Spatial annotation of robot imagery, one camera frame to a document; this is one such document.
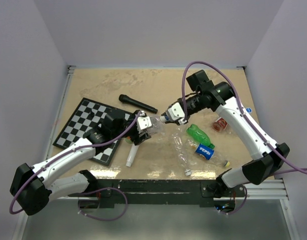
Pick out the clear Pocari Sweat bottle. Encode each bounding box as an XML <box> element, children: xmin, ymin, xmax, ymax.
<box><xmin>147</xmin><ymin>115</ymin><xmax>167</xmax><ymax>136</ymax></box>

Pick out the blue Pocari Sweat cap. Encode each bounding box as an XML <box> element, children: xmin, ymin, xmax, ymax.
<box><xmin>245</xmin><ymin>107</ymin><xmax>252</xmax><ymax>114</ymax></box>

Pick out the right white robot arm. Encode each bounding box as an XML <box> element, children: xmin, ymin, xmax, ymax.
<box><xmin>160</xmin><ymin>70</ymin><xmax>290</xmax><ymax>197</ymax></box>

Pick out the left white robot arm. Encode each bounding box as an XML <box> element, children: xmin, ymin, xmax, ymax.
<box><xmin>9</xmin><ymin>110</ymin><xmax>153</xmax><ymax>216</ymax></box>

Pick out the green plastic bottle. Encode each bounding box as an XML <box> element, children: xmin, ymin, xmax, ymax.
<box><xmin>186</xmin><ymin>124</ymin><xmax>215</xmax><ymax>150</ymax></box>

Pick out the red label tea bottle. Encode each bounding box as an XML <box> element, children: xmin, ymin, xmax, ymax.
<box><xmin>212</xmin><ymin>116</ymin><xmax>228</xmax><ymax>132</ymax></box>

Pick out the Pepsi label clear bottle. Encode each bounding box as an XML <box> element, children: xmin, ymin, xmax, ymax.
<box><xmin>186</xmin><ymin>139</ymin><xmax>230</xmax><ymax>168</ymax></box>

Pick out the black microphone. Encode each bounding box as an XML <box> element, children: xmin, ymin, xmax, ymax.
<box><xmin>118</xmin><ymin>94</ymin><xmax>158</xmax><ymax>114</ymax></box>

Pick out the white microphone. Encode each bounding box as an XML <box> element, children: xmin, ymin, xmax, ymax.
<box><xmin>125</xmin><ymin>144</ymin><xmax>139</xmax><ymax>168</ymax></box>

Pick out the black chess piece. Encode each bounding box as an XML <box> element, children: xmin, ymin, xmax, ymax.
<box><xmin>88</xmin><ymin>110</ymin><xmax>95</xmax><ymax>119</ymax></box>

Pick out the black white chessboard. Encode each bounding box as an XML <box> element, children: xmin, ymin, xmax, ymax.
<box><xmin>52</xmin><ymin>97</ymin><xmax>134</xmax><ymax>167</ymax></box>

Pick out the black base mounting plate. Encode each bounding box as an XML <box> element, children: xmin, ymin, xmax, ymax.
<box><xmin>78</xmin><ymin>178</ymin><xmax>247</xmax><ymax>208</ymax></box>

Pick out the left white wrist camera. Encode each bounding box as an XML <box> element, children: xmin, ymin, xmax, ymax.
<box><xmin>136</xmin><ymin>110</ymin><xmax>153</xmax><ymax>132</ymax></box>

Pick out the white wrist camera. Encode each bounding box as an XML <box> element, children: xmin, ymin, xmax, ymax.
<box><xmin>166</xmin><ymin>102</ymin><xmax>186</xmax><ymax>125</ymax></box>
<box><xmin>136</xmin><ymin>110</ymin><xmax>153</xmax><ymax>132</ymax></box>

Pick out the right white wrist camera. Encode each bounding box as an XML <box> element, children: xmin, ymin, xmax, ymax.
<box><xmin>166</xmin><ymin>102</ymin><xmax>186</xmax><ymax>125</ymax></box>

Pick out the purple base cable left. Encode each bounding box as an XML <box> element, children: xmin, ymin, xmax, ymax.
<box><xmin>77</xmin><ymin>186</ymin><xmax>129</xmax><ymax>221</ymax></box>

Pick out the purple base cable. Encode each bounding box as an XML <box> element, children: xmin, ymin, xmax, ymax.
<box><xmin>217</xmin><ymin>186</ymin><xmax>249</xmax><ymax>215</ymax></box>
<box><xmin>77</xmin><ymin>186</ymin><xmax>129</xmax><ymax>221</ymax></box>

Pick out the aluminium frame rail left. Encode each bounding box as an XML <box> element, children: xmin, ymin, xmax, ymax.
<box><xmin>24</xmin><ymin>65</ymin><xmax>77</xmax><ymax>201</ymax></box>

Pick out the aluminium frame rail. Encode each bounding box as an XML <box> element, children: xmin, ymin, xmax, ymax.
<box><xmin>24</xmin><ymin>65</ymin><xmax>77</xmax><ymax>201</ymax></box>
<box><xmin>245</xmin><ymin>179</ymin><xmax>289</xmax><ymax>200</ymax></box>

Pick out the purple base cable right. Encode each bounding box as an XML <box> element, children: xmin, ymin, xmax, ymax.
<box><xmin>217</xmin><ymin>186</ymin><xmax>249</xmax><ymax>215</ymax></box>

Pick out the aluminium frame rail right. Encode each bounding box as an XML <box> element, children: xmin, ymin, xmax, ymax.
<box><xmin>245</xmin><ymin>179</ymin><xmax>289</xmax><ymax>200</ymax></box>

